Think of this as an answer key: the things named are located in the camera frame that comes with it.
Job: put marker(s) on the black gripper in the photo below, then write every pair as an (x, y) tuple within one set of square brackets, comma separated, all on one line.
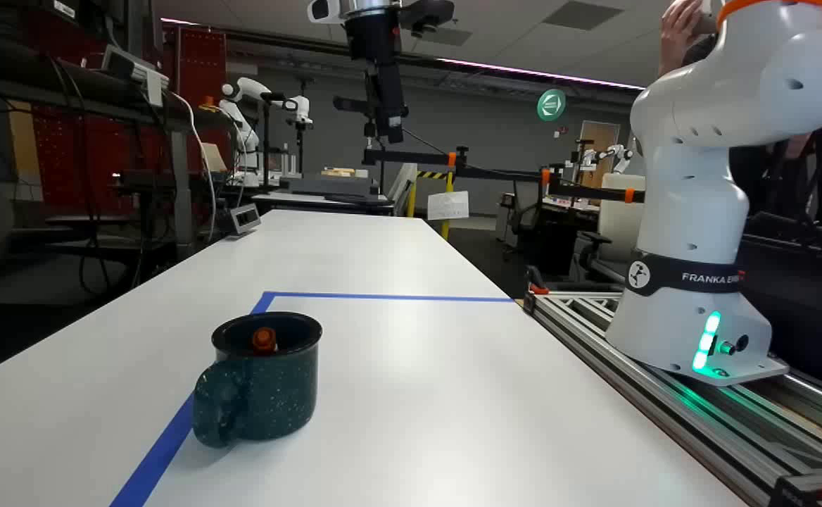
[(372, 45)]

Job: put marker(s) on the red black clamp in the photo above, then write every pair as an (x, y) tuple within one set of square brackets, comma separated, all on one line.
[(820, 492)]

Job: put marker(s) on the orange Expo marker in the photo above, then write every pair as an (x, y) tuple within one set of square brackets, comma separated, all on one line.
[(264, 340)]

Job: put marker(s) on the dark blue enamel mug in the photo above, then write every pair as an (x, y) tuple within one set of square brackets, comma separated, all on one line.
[(266, 384)]

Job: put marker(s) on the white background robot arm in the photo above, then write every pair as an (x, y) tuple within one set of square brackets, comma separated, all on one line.
[(244, 128)]

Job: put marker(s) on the red metal cabinet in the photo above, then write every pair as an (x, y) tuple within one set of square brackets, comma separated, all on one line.
[(196, 67)]

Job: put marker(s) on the aluminium mounting rail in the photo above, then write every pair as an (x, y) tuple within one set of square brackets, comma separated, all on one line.
[(655, 395)]

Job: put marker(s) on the small grey box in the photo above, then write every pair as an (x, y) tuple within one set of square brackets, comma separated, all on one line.
[(244, 218)]

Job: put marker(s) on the white paper sign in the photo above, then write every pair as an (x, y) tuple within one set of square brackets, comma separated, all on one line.
[(448, 207)]

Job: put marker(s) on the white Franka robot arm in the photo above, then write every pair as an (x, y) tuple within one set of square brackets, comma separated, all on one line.
[(703, 199)]

